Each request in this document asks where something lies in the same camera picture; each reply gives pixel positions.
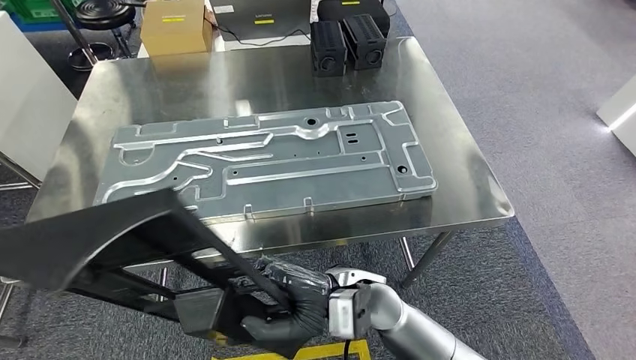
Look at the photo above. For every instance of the yellow floor tape marking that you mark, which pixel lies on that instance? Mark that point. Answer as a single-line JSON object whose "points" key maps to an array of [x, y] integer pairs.
{"points": [[318, 352]]}

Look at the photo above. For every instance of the blue plastic crate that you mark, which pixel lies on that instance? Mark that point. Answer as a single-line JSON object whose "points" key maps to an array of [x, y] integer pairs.
{"points": [[39, 25]]}

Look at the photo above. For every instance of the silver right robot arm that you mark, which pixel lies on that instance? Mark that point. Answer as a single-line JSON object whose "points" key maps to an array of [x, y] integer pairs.
{"points": [[417, 328]]}

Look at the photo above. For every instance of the black round stool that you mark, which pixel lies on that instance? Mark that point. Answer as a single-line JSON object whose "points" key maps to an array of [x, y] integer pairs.
{"points": [[107, 12]]}

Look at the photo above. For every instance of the black case with yellow label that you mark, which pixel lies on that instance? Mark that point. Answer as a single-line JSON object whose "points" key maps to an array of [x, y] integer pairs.
{"points": [[353, 7]]}

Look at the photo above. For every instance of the white table with chrome legs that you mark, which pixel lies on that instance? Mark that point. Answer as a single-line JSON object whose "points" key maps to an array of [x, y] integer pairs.
{"points": [[30, 99]]}

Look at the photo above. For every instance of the dark pole with round base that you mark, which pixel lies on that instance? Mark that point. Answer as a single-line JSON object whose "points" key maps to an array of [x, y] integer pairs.
{"points": [[89, 55]]}

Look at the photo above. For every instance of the white counter with light strip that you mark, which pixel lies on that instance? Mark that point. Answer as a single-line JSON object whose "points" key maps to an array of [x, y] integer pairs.
{"points": [[627, 141], [621, 99]]}

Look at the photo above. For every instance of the stainless steel workbench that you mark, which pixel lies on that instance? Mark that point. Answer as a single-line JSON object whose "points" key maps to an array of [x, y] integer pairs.
{"points": [[248, 84]]}

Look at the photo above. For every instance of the white desk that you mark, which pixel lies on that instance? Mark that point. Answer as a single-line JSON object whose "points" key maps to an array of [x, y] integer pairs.
{"points": [[268, 48]]}

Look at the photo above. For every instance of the black plastic frame part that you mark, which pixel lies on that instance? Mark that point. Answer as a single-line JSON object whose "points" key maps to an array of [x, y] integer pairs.
{"points": [[74, 243]]}

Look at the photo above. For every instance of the black ribbed plastic box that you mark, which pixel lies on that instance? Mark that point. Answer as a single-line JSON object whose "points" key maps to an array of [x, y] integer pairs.
{"points": [[365, 42], [328, 49]]}

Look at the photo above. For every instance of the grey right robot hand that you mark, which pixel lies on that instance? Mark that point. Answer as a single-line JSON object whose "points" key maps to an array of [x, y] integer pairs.
{"points": [[303, 303]]}

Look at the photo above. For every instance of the grey stamped metal panel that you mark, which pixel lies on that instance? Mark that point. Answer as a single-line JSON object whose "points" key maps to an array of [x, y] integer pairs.
{"points": [[298, 169]]}

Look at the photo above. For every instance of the brown cardboard box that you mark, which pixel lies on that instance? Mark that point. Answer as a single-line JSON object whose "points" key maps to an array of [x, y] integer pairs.
{"points": [[174, 27]]}

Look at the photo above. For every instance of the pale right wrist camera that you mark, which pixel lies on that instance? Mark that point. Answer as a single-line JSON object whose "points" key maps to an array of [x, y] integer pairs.
{"points": [[345, 313]]}

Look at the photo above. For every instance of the grey laptop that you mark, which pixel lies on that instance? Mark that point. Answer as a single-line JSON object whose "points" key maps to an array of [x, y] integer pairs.
{"points": [[258, 20]]}

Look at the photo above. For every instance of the green plastic crate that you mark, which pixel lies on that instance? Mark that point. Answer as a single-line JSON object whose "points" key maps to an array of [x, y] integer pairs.
{"points": [[30, 9]]}

